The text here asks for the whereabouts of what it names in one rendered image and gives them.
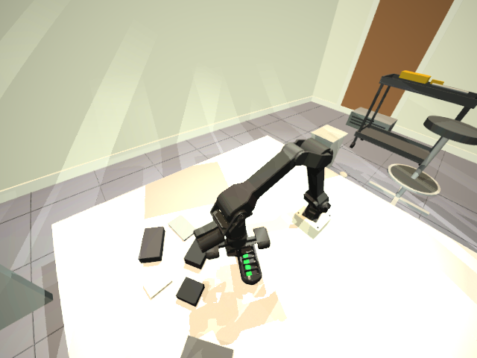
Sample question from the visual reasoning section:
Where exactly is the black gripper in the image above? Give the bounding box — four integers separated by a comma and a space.
206, 227, 271, 260

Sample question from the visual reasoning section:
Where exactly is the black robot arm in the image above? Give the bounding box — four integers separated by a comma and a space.
193, 138, 333, 253

